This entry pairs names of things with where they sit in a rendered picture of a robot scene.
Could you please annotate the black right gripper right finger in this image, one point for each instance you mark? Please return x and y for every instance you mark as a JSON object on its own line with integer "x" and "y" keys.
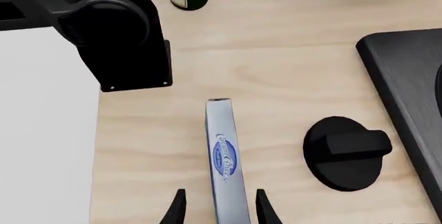
{"x": 266, "y": 213}

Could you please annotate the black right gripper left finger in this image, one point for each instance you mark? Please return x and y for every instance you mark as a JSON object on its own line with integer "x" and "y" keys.
{"x": 177, "y": 212}

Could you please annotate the grey cream cheese box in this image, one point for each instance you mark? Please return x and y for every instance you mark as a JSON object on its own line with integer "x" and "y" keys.
{"x": 226, "y": 156}

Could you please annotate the round black stove knob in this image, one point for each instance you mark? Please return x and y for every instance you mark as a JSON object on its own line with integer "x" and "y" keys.
{"x": 342, "y": 154}

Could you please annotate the flat black stove plate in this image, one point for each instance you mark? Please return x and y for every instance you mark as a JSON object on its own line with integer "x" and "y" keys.
{"x": 404, "y": 84}

